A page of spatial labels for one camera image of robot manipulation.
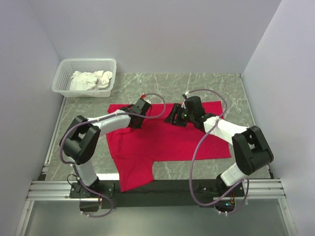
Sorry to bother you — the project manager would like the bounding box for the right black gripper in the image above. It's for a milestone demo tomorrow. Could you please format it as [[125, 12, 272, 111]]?
[[163, 103, 195, 128]]

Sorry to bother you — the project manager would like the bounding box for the red t shirt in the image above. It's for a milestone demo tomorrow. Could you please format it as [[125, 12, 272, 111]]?
[[106, 100, 231, 193]]

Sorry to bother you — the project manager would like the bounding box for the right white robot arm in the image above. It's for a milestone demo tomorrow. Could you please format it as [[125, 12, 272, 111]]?
[[164, 96, 274, 196]]

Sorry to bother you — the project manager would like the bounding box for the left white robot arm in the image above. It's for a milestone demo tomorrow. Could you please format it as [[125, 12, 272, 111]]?
[[60, 97, 152, 198]]

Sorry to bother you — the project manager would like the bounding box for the white t shirt in basket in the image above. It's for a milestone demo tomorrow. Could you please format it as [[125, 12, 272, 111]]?
[[69, 70, 113, 91]]

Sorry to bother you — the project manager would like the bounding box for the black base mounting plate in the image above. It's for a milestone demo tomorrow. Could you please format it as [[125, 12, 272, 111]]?
[[69, 179, 243, 212]]

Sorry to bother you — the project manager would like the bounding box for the white plastic laundry basket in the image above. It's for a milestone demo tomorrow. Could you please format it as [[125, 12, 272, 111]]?
[[52, 59, 117, 97]]

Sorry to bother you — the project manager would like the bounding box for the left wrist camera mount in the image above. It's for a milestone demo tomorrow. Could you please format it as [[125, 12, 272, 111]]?
[[140, 94, 152, 104]]

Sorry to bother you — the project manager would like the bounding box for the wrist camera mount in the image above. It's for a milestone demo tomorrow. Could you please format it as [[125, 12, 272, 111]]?
[[140, 94, 152, 104], [183, 91, 190, 101]]

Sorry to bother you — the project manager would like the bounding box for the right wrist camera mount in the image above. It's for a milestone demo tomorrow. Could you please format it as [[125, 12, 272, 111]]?
[[183, 91, 190, 101]]

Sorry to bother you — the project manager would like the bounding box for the aluminium frame rail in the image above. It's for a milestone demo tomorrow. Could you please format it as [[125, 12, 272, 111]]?
[[26, 178, 74, 202]]

